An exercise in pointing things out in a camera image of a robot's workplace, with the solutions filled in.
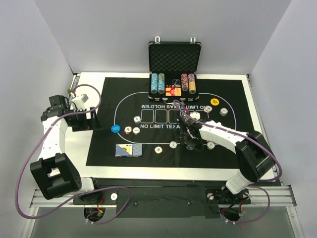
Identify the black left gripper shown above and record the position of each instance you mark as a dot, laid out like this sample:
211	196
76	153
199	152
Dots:
91	119

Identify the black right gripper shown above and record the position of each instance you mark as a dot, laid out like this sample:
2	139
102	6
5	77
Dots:
184	123

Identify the blue poker chip stack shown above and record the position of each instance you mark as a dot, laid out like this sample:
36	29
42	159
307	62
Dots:
190	147

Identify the grey poker chip stack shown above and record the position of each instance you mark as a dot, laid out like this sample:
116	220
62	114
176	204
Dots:
173	145

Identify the grey chips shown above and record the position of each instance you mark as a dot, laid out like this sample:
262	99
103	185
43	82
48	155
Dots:
210	145
136	130
223	111

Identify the yellow big blind button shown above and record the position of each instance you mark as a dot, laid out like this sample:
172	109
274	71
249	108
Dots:
214	101

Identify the blue small blind button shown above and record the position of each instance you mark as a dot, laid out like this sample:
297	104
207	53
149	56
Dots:
115	128

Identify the red poker chip stack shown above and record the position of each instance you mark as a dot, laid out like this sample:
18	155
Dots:
158	149

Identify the blue playing card deck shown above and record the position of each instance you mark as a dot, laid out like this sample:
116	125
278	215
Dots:
128	150

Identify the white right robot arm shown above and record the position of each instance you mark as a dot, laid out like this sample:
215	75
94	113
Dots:
254	156

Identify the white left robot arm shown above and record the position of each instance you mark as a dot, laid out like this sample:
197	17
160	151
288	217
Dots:
54	172

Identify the red playing card box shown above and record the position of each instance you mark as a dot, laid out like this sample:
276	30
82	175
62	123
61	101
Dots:
173	91

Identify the clear dealer button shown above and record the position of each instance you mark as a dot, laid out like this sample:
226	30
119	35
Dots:
176	81

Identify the purple yellow chip row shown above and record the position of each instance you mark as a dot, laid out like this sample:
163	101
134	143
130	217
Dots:
192	83

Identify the red chip row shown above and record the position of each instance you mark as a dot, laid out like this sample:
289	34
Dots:
184	82

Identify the black poker felt mat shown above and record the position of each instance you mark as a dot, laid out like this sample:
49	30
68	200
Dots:
124	98

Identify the green chip row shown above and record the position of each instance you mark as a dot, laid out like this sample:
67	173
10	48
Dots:
161	83

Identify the light blue chip row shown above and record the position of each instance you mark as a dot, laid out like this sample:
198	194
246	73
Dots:
154	83

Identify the aluminium poker chip case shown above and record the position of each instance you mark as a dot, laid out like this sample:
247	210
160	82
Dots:
173	59

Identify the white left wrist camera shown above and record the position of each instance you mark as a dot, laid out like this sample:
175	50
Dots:
78	102

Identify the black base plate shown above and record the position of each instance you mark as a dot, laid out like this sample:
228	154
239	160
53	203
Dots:
166	209

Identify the aluminium frame rail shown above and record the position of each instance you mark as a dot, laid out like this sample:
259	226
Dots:
279	196

